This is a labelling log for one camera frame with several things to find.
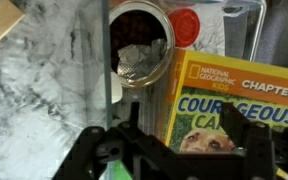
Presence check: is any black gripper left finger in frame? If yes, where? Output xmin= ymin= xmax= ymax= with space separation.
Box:
xmin=52 ymin=101 xmax=165 ymax=180

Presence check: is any small red cup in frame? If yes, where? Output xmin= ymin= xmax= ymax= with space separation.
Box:
xmin=167 ymin=7 xmax=202 ymax=49

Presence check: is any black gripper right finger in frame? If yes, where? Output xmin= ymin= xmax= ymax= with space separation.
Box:
xmin=219 ymin=102 xmax=274 ymax=180

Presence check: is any open jar with dark contents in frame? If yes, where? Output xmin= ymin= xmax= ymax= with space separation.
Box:
xmin=106 ymin=0 xmax=177 ymax=90

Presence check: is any clear plastic storage container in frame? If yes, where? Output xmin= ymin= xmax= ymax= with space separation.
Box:
xmin=77 ymin=0 xmax=269 ymax=180

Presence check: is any white round jar lid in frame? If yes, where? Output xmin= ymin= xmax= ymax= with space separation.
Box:
xmin=91 ymin=71 xmax=124 ymax=110

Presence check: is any yellow dog cover book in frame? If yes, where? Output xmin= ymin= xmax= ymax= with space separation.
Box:
xmin=155 ymin=47 xmax=288 ymax=158

